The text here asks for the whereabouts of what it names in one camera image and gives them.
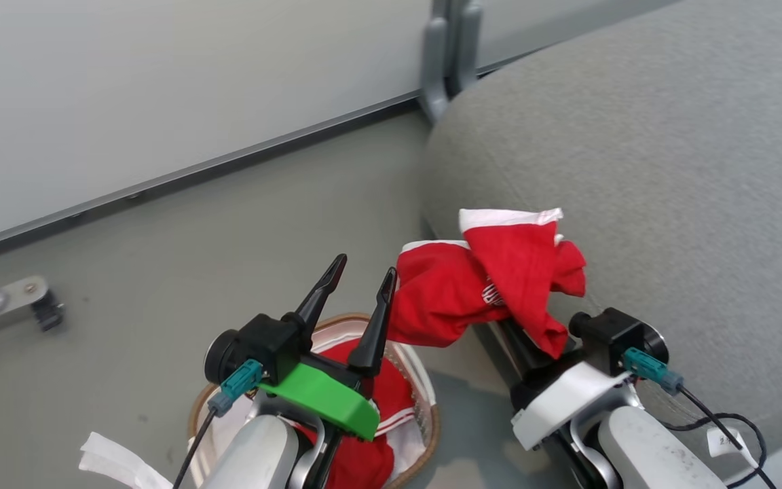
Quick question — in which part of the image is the red garment with white stripes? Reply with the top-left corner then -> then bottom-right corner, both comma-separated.
294,338 -> 416,489

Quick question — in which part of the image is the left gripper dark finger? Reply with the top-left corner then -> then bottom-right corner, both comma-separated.
282,253 -> 349,335
347,267 -> 398,378

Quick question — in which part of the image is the dark wall baseboard strip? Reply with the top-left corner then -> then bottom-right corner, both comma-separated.
0,46 -> 541,262

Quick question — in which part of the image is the white paper cable tag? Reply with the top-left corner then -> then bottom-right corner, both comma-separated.
706,427 -> 745,464

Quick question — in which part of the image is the red garment with white trim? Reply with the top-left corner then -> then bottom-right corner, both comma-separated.
386,207 -> 587,360

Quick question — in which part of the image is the grey fabric sofa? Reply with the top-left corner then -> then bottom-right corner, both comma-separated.
421,0 -> 782,479

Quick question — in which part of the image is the grey metal wall bracket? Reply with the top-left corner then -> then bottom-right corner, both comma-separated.
420,0 -> 485,124

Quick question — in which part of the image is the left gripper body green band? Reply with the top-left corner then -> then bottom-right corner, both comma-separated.
258,350 -> 381,442

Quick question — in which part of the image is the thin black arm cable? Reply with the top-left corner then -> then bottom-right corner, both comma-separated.
660,384 -> 780,489
172,406 -> 219,489

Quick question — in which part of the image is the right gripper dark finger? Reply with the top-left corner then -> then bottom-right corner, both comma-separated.
488,318 -> 556,382

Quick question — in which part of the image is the grey stand leg with caster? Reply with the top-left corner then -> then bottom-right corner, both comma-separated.
0,275 -> 66,335

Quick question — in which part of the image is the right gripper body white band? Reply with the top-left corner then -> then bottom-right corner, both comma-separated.
509,353 -> 638,452

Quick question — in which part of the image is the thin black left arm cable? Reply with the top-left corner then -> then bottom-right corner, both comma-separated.
172,406 -> 219,489

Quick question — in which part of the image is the white crumpled cloth strip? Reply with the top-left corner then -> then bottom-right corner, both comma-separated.
79,431 -> 174,489

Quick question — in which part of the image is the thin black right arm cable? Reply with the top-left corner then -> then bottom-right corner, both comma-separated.
660,384 -> 780,489

